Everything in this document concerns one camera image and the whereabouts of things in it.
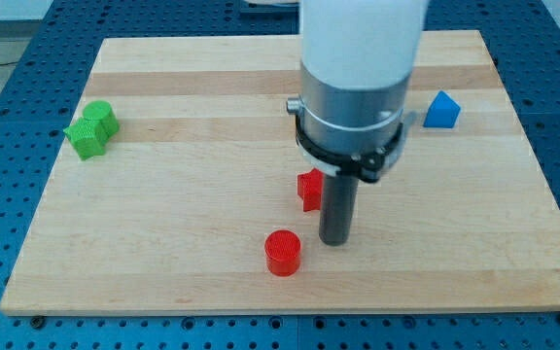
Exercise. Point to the red cylinder block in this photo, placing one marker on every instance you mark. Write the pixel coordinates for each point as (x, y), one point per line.
(282, 252)

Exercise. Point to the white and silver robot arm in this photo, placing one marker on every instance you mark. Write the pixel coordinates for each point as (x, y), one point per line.
(357, 57)

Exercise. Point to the red star block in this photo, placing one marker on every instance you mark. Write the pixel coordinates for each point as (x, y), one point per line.
(309, 189)

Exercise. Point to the green star block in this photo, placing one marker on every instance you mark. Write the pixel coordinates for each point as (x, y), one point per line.
(87, 137)

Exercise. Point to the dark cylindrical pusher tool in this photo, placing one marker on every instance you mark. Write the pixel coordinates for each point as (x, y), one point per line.
(337, 206)

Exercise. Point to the light wooden board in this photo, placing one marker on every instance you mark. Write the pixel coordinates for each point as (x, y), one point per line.
(172, 220)

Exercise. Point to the blue triangular block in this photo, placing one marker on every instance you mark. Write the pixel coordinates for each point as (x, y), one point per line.
(443, 112)

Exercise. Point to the green cylinder block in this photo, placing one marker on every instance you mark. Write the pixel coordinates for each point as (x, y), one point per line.
(101, 111)

